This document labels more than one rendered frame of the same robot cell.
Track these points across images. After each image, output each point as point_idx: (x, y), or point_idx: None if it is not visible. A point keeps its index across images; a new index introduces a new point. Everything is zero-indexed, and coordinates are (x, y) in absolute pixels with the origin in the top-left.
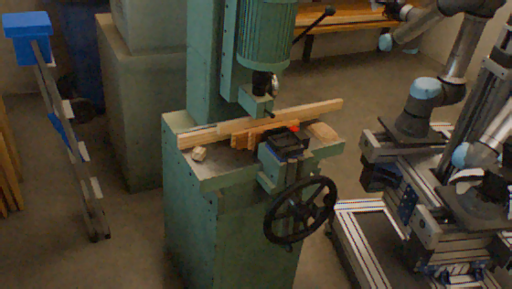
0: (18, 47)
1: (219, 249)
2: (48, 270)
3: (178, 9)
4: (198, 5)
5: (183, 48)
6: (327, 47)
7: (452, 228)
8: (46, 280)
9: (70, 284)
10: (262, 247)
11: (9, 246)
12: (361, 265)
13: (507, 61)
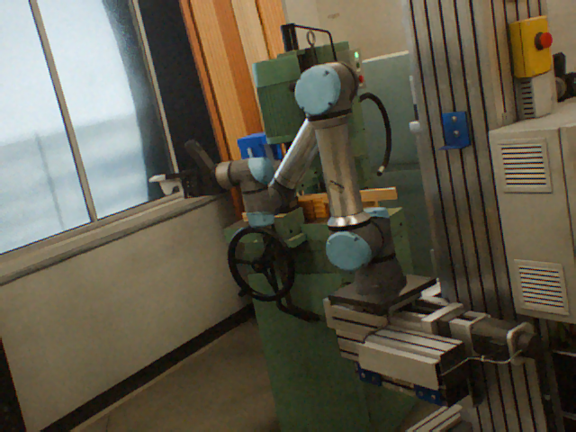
0: (242, 153)
1: (259, 315)
2: (258, 362)
3: (391, 125)
4: None
5: (403, 166)
6: None
7: (342, 302)
8: (249, 366)
9: (256, 373)
10: (304, 337)
11: (260, 342)
12: (418, 422)
13: (415, 112)
